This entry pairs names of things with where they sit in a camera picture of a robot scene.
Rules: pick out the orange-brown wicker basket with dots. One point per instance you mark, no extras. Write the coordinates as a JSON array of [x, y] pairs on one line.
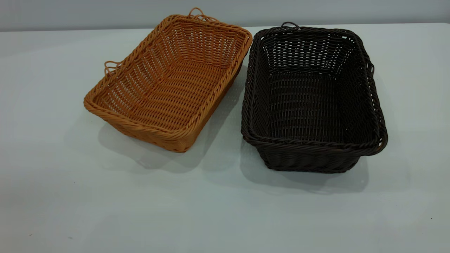
[[168, 91]]

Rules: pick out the dark brown wicker basket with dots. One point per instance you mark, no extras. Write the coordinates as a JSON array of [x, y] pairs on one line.
[[306, 105]]

